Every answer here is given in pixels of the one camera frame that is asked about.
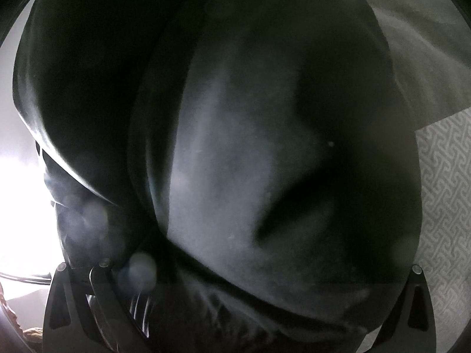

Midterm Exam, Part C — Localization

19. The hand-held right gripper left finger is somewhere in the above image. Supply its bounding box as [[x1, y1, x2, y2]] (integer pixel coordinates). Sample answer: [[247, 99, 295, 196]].
[[42, 258, 148, 353]]

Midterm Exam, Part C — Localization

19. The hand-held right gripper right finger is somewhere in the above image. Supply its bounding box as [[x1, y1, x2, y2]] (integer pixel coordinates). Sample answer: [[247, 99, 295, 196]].
[[375, 264, 432, 353]]

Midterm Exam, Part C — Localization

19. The black puffer jacket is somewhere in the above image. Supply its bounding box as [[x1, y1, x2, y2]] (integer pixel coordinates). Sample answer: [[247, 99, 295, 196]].
[[11, 0, 424, 353]]

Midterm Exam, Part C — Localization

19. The white grey patterned sheet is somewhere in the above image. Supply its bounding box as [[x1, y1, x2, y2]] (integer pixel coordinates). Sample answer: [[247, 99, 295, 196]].
[[414, 108, 471, 342]]

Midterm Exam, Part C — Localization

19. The bed with white blue duvet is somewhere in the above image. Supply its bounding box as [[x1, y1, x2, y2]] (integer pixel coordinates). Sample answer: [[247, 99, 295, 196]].
[[342, 0, 471, 135]]

